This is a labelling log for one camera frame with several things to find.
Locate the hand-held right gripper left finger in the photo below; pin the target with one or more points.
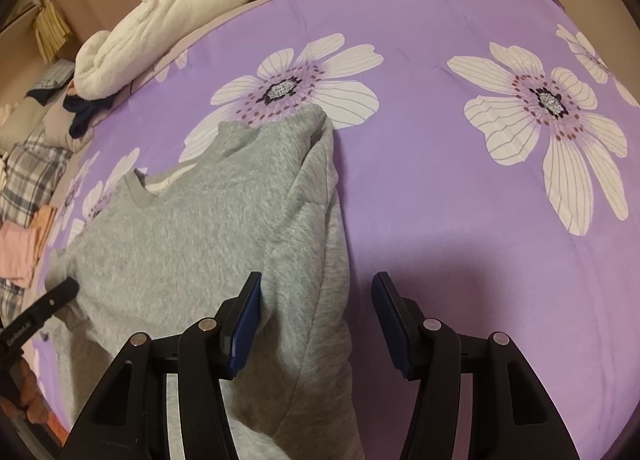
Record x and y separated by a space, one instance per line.
244 322

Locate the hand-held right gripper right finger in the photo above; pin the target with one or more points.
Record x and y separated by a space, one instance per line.
395 322

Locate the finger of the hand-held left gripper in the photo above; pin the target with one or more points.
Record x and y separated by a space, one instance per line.
61 291

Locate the grey sweater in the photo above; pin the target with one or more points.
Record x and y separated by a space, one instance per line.
200 240

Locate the pink folded clothes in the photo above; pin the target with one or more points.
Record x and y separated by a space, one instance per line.
15 255

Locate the orange folded clothes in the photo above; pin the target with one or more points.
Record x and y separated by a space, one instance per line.
44 230

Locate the person's left hand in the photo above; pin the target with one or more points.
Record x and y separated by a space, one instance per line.
31 390

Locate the grey plaid pillow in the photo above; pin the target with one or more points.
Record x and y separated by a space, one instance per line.
30 174

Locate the purple floral blanket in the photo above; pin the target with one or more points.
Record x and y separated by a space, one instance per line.
450 215

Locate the beige pillow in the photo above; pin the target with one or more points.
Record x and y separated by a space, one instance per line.
30 119

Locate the dark navy cloth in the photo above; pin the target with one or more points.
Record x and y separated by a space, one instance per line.
82 114

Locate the blue striped cloth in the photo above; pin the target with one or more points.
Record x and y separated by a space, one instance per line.
50 77

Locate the yellow cloth bundle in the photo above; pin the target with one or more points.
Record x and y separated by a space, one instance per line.
50 29

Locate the white plush goose toy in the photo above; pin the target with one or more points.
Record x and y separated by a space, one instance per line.
165 24

